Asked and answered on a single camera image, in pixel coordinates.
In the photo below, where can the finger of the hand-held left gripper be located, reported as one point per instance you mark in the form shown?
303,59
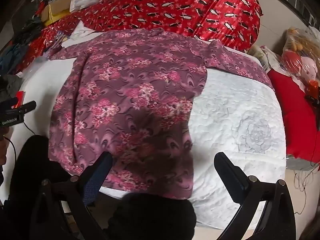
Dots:
26,107

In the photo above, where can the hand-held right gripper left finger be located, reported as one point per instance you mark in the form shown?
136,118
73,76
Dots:
95,180

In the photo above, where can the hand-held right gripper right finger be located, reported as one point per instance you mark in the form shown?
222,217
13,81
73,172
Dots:
236,181

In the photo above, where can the purple floral shirt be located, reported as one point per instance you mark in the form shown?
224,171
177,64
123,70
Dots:
130,92

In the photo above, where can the pile of dark clothes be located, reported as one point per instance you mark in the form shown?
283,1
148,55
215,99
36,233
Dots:
22,40

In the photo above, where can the grey garment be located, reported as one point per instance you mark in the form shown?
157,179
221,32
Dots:
10,86

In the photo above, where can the white quilted bed sheet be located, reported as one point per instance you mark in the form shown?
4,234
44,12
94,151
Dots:
237,120

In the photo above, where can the person's black pants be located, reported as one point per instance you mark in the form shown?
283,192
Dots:
150,217

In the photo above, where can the red pillow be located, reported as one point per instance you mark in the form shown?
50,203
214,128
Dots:
290,120

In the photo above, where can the white printed cloth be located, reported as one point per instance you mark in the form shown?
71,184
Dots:
80,33

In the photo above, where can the yellow cardboard box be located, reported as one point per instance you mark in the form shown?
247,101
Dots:
53,13

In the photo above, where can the orange toy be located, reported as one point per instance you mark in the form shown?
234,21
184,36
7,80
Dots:
313,91

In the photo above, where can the white plastic bag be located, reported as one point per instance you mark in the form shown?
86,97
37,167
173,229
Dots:
83,1

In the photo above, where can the floral patterned pillow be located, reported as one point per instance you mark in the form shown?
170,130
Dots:
262,56

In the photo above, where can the plastic bag of plush toys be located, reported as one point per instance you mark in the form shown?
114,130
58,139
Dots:
297,55

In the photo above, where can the red printed quilt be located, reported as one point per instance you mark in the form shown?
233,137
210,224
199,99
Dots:
175,12

